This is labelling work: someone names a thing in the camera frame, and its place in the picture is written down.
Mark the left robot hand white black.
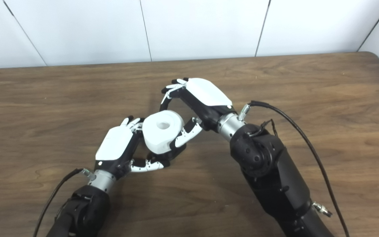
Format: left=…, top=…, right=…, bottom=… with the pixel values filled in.
left=95, top=116, right=165, bottom=180

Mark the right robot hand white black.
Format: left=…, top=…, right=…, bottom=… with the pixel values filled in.
left=160, top=78, right=237, bottom=148

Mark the round white plastic piece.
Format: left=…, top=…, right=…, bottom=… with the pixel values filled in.
left=142, top=110, right=185, bottom=154

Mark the thin black right arm wire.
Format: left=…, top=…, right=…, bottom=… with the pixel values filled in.
left=249, top=119, right=278, bottom=137

